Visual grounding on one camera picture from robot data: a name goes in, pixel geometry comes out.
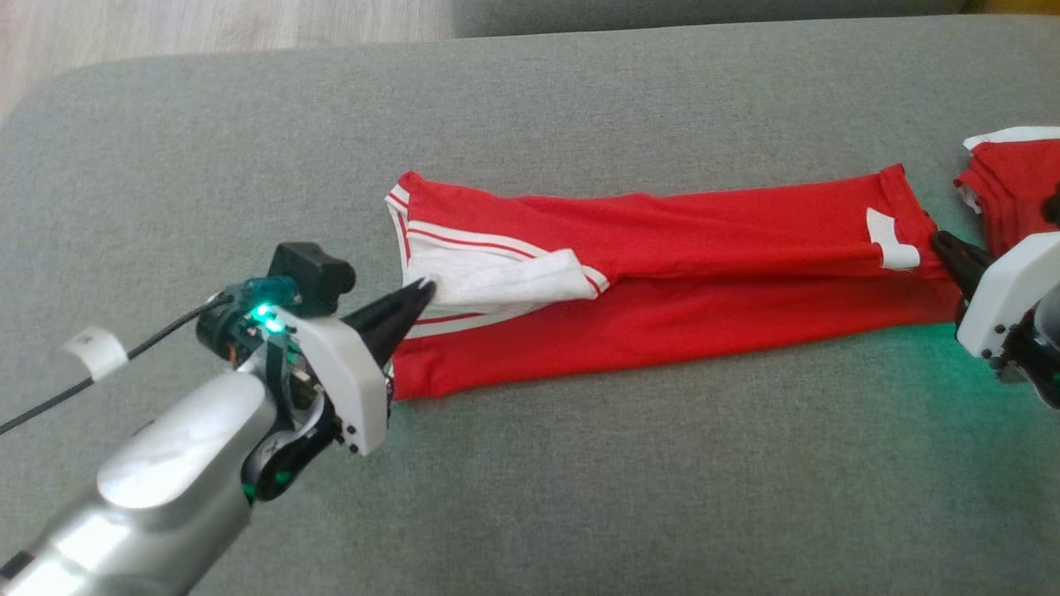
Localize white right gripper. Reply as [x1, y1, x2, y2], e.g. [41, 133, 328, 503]
[932, 232, 1060, 411]

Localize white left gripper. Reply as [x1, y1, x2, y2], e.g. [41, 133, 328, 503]
[196, 280, 437, 504]

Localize red shorts with white stripe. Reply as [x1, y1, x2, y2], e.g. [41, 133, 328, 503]
[954, 126, 1060, 257]

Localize red and white basketball jersey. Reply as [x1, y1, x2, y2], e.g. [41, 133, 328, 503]
[385, 164, 966, 402]

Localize small grey sofa cushion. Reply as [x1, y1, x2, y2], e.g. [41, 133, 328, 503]
[454, 0, 970, 39]

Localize white tape label on cable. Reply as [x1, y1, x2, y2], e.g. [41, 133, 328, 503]
[60, 326, 129, 382]

